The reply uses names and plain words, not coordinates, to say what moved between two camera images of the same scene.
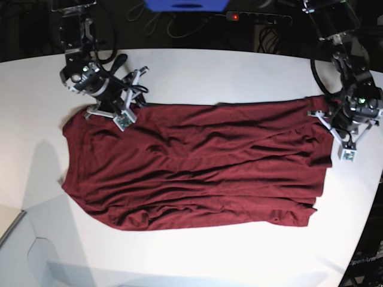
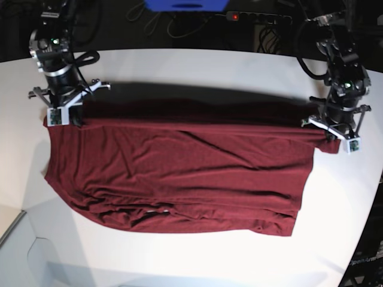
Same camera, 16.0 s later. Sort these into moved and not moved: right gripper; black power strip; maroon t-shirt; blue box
Moved: right gripper; maroon t-shirt
Not moved: blue box; black power strip
